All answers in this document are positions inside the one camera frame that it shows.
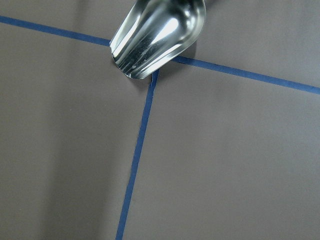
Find metal scoop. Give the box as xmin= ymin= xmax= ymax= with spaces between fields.
xmin=109 ymin=0 xmax=206 ymax=80

